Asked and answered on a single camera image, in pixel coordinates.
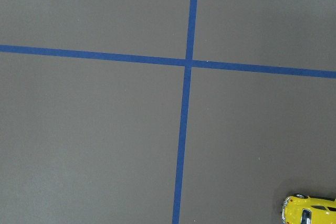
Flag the yellow beetle toy car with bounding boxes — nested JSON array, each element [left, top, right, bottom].
[[281, 194, 335, 224]]

